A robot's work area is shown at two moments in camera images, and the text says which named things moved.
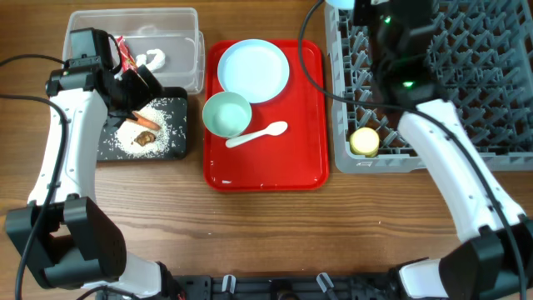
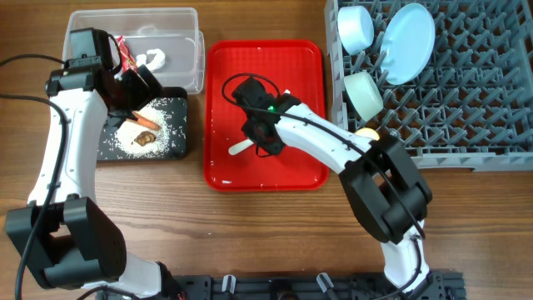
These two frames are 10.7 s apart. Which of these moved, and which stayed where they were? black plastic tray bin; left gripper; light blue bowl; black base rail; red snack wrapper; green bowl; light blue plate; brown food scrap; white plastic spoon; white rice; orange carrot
Moved: light blue bowl; white plastic spoon; light blue plate; green bowl
Stayed: brown food scrap; left gripper; white rice; black plastic tray bin; black base rail; red snack wrapper; orange carrot
